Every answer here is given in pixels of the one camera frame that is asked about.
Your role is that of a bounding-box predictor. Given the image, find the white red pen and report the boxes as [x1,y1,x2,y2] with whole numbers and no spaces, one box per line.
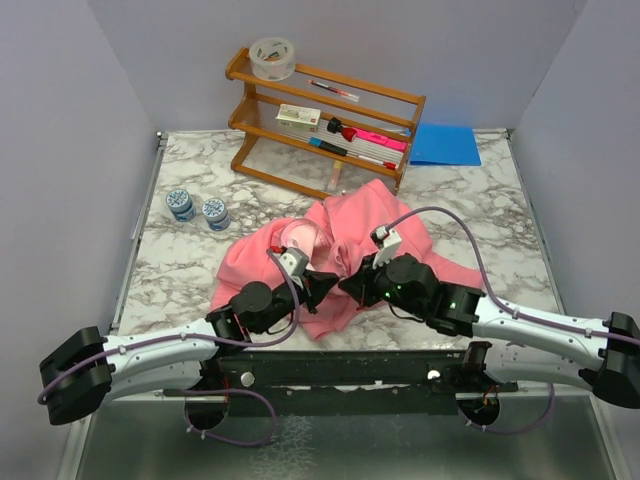
[347,153,397,171]

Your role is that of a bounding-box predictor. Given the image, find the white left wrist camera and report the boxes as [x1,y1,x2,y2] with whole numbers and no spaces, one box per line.
[270,247,309,289]

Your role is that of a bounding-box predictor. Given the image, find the blue black marker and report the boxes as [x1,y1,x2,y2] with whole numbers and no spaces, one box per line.
[308,137,348,157]

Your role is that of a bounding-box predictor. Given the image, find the pink highlighter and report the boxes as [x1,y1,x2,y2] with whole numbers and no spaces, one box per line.
[355,128,407,153]

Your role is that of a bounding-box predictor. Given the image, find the black metal base rail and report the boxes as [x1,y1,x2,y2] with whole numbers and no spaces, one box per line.
[193,342,517,416]

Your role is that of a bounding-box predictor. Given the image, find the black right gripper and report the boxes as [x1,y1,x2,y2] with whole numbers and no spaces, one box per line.
[341,250,427,318]

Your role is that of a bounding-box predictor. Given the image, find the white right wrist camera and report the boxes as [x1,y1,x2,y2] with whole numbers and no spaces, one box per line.
[371,226,402,269]

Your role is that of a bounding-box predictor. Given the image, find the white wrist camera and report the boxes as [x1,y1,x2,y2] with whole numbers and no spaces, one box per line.
[371,226,402,269]
[270,247,309,289]

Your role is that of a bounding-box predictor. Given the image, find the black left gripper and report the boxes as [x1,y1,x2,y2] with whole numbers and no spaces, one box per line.
[254,268,337,335]

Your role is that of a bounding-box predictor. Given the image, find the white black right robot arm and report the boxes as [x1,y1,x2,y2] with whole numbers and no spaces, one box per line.
[339,254,639,409]

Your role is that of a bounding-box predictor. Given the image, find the clear tape roll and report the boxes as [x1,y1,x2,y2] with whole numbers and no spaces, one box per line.
[249,37,296,82]

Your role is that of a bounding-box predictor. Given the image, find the blue folder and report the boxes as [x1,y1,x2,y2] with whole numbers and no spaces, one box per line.
[409,123,481,167]

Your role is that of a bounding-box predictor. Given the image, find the white staples box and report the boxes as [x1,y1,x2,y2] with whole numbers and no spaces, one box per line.
[276,104,321,132]

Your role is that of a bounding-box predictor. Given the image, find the wooden three-tier shelf rack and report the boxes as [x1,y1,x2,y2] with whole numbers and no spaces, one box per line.
[225,48,426,199]

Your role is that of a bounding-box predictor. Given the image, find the blue white paint jar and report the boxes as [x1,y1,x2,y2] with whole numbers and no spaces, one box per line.
[202,198,231,231]
[165,189,196,222]

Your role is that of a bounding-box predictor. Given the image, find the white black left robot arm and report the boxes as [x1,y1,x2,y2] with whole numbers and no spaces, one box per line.
[38,271,338,426]

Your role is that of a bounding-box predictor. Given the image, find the pink zip jacket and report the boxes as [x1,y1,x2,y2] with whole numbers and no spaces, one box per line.
[211,180,483,341]

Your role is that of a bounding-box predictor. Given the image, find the yellow pink glue stick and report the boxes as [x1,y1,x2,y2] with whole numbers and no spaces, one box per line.
[327,161,343,192]

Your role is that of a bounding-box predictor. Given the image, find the red clear pen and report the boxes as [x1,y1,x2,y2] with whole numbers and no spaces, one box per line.
[308,79,360,103]

